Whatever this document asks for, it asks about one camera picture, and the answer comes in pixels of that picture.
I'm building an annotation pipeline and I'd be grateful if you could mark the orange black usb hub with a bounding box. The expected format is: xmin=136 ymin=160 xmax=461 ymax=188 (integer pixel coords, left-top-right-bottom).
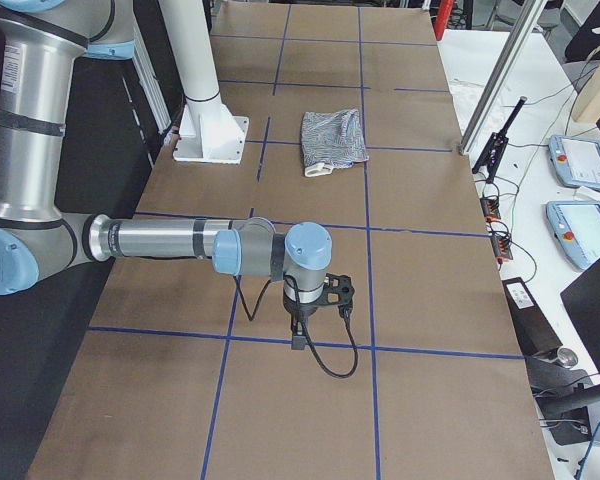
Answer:
xmin=480 ymin=196 xmax=501 ymax=222

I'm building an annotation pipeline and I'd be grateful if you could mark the black box with label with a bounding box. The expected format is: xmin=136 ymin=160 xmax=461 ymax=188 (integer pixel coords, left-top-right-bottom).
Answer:
xmin=502 ymin=277 xmax=562 ymax=358

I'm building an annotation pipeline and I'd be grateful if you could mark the black monitor stand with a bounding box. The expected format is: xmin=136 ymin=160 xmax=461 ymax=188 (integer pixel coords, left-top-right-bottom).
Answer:
xmin=525 ymin=347 xmax=600 ymax=446

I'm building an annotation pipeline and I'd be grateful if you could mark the black camera tripod stand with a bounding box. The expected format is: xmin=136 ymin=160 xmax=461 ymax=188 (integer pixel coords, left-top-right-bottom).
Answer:
xmin=472 ymin=96 xmax=527 ymax=184

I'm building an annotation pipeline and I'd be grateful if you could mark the aluminium frame post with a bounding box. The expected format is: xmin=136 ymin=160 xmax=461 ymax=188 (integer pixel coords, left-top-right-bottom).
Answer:
xmin=458 ymin=0 xmax=547 ymax=155

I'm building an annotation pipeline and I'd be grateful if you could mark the white pedestal column base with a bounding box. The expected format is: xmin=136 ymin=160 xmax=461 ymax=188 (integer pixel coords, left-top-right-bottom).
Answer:
xmin=160 ymin=1 xmax=249 ymax=164

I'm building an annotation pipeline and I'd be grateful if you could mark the blue teach pendant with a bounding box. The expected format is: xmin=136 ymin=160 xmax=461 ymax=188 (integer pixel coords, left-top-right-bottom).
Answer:
xmin=549 ymin=135 xmax=600 ymax=192
xmin=545 ymin=201 xmax=600 ymax=270

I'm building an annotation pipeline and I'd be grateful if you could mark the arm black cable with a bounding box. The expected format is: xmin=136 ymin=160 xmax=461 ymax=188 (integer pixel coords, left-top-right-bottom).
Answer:
xmin=233 ymin=275 xmax=359 ymax=379

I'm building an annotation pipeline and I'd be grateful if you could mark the red object at edge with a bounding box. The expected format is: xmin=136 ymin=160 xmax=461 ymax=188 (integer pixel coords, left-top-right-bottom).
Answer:
xmin=433 ymin=0 xmax=455 ymax=41

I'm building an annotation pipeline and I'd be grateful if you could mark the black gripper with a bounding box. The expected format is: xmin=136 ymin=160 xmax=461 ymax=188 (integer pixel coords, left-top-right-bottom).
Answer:
xmin=283 ymin=273 xmax=355 ymax=350

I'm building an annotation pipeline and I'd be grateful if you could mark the far blue teach pendant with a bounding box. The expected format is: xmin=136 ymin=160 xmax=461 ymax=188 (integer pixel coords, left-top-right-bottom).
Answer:
xmin=549 ymin=135 xmax=600 ymax=192

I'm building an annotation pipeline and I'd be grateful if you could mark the near blue teach pendant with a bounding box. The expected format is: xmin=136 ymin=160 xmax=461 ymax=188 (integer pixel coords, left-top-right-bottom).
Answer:
xmin=545 ymin=201 xmax=600 ymax=270

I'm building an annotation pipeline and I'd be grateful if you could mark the striped polo shirt white collar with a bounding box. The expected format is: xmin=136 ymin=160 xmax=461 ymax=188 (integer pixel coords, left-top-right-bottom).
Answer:
xmin=301 ymin=109 xmax=369 ymax=178

